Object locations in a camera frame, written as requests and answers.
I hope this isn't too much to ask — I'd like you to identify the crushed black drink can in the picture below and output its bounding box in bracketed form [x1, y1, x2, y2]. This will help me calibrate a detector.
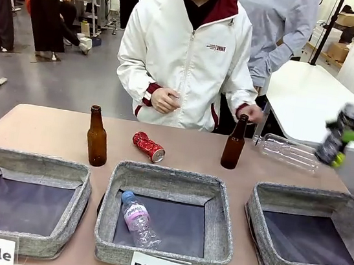
[313, 94, 354, 168]

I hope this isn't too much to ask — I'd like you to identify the large clear plastic bottle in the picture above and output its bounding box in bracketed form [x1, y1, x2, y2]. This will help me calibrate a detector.
[249, 131, 324, 178]

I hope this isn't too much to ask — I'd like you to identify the brown glass beer bottle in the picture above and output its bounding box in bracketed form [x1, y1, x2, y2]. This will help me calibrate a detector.
[219, 112, 250, 172]
[83, 104, 115, 168]

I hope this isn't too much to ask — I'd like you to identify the crushed red soda can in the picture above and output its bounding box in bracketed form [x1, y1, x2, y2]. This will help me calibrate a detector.
[130, 131, 168, 165]

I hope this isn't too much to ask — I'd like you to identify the person's right forearm white sleeve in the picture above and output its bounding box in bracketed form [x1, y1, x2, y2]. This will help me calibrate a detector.
[110, 56, 168, 119]

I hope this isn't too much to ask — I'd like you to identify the person's left forearm white sleeve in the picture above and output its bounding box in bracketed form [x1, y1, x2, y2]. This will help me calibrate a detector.
[214, 69, 261, 118]

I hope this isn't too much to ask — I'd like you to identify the grey fabric basket labelled Can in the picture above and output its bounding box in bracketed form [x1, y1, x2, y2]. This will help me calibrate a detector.
[238, 180, 354, 265]

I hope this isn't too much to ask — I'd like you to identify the grey fabric basket labelled Plastic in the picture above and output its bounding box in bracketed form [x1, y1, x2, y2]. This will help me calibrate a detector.
[91, 157, 244, 265]

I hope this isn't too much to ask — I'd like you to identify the grey fabric basket labelled Bottle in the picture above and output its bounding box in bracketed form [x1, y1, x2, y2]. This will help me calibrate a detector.
[0, 147, 96, 265]

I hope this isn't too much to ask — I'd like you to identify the person's left hand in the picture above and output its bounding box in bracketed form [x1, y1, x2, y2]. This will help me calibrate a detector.
[234, 102, 267, 125]

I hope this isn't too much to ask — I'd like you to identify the person's right hand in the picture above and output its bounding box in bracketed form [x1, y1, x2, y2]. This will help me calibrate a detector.
[149, 86, 184, 115]

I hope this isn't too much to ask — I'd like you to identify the white side table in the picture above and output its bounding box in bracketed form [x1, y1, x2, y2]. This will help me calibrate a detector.
[256, 57, 354, 153]

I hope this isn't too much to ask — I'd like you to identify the large brown cardboard box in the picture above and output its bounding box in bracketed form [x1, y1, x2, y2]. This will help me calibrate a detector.
[326, 40, 351, 64]

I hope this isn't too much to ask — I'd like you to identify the black vertical pole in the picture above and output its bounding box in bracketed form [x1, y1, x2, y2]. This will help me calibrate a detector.
[308, 0, 346, 70]

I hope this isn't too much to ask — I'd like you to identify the cardboard box on shelf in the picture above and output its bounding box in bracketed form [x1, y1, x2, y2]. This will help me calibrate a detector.
[335, 10, 354, 29]

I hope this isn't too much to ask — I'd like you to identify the bystander in blue shirt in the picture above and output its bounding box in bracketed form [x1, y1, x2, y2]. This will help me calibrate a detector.
[222, 0, 320, 101]

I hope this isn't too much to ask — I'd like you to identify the person in white jacket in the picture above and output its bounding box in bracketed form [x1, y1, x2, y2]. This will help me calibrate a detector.
[108, 0, 271, 139]

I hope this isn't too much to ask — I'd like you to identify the small pink-labelled plastic bottle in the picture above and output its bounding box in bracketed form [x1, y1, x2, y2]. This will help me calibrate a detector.
[115, 189, 168, 250]

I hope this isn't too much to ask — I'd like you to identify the white sneaker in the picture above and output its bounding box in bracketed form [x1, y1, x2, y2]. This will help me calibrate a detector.
[77, 37, 94, 56]

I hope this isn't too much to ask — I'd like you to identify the bystander in black skirt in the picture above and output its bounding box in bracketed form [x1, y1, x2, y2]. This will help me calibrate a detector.
[12, 0, 72, 61]

